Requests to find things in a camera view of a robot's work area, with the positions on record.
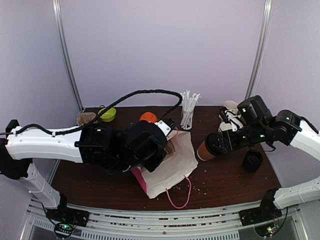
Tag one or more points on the white stirrers in holder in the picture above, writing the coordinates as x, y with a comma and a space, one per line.
189, 101

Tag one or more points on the white ceramic mug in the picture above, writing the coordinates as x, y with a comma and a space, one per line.
232, 106

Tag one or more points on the stack of black lids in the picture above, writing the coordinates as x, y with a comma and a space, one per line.
252, 161

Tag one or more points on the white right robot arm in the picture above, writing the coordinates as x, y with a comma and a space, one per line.
260, 126

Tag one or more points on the stack of brown paper cups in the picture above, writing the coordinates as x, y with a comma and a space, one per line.
225, 127

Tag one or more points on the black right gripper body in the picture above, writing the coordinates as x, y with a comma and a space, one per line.
217, 143

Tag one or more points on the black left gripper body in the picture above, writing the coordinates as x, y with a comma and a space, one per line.
151, 166

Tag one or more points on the brown paper coffee cup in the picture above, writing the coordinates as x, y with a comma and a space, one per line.
203, 153

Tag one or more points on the orange plastic bowl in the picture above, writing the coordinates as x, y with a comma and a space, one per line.
149, 117

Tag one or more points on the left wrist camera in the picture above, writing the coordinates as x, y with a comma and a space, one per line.
166, 125

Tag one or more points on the cardboard cup carrier stack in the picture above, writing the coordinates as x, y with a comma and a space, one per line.
85, 118

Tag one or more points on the left aluminium frame post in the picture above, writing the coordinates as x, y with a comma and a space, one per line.
65, 53

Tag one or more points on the paper cakes bag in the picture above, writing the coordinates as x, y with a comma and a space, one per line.
177, 166

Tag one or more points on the aluminium frame post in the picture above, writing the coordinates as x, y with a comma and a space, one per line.
261, 48
65, 53

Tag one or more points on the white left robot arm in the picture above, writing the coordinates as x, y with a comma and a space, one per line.
116, 150

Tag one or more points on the right aluminium frame post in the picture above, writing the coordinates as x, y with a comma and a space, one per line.
261, 48

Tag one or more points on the green plastic bowl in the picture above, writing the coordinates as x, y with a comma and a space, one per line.
107, 116

